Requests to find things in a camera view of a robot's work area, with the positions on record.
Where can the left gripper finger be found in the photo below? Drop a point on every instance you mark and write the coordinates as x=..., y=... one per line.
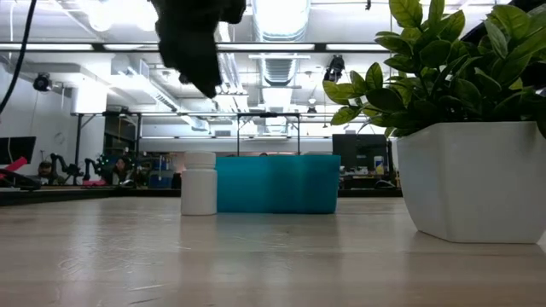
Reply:
x=192, y=51

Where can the black background robot arm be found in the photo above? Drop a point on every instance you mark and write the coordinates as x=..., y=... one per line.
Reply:
x=68, y=170

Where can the white pill bottle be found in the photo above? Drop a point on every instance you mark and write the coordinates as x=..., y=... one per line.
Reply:
x=199, y=187

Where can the teal plastic basket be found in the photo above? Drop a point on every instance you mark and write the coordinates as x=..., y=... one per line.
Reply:
x=277, y=185

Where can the black spot lamp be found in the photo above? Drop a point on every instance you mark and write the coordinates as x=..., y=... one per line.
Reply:
x=41, y=82
x=335, y=68
x=183, y=79

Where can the black shelf rack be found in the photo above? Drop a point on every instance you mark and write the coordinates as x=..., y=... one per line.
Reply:
x=108, y=114

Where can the person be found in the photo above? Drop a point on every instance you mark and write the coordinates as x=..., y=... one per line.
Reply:
x=44, y=168

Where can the large black monitor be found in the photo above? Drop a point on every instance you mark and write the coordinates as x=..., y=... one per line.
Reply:
x=360, y=149

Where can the small black monitor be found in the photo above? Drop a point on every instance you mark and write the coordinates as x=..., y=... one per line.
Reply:
x=17, y=149

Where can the pink red object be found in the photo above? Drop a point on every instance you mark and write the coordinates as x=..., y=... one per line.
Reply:
x=13, y=165

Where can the white canister yellow label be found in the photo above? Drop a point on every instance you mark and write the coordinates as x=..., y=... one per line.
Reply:
x=379, y=165

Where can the green plant in white pot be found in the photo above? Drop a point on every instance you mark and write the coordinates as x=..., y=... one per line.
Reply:
x=469, y=179

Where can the black metal rig frame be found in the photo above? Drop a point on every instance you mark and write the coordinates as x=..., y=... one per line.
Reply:
x=273, y=47

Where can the silver ventilation duct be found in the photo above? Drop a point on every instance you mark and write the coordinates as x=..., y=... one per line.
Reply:
x=279, y=17

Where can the black metal table frame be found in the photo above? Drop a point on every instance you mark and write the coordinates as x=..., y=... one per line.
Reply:
x=268, y=114

